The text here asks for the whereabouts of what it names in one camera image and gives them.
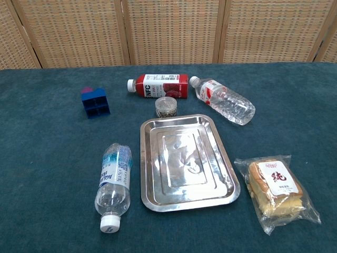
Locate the teal table cloth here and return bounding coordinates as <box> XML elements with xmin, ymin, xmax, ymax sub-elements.
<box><xmin>0</xmin><ymin>61</ymin><xmax>337</xmax><ymax>253</ymax></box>

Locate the red NFC juice bottle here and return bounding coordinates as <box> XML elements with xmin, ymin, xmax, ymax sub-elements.
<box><xmin>127</xmin><ymin>73</ymin><xmax>190</xmax><ymax>100</ymax></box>

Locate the blue plastic grid block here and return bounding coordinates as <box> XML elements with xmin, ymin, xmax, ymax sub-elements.
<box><xmin>81</xmin><ymin>86</ymin><xmax>111</xmax><ymax>120</ymax></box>

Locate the blue label water bottle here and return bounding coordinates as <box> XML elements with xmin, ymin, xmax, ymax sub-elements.
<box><xmin>94</xmin><ymin>143</ymin><xmax>132</xmax><ymax>233</ymax></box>

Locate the red label water bottle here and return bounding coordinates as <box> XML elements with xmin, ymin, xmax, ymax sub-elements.
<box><xmin>189</xmin><ymin>75</ymin><xmax>256</xmax><ymax>126</ymax></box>

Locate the stainless steel rectangular tray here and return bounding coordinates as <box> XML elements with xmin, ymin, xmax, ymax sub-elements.
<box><xmin>140</xmin><ymin>113</ymin><xmax>241</xmax><ymax>213</ymax></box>

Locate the clear toothpick jar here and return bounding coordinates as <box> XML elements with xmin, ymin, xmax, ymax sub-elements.
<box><xmin>155</xmin><ymin>96</ymin><xmax>178</xmax><ymax>119</ymax></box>

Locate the packaged sliced bread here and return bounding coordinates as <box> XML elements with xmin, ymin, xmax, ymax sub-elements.
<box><xmin>233</xmin><ymin>155</ymin><xmax>322</xmax><ymax>236</ymax></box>

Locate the woven rattan folding screen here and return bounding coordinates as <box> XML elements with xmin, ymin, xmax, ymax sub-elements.
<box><xmin>0</xmin><ymin>0</ymin><xmax>337</xmax><ymax>70</ymax></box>

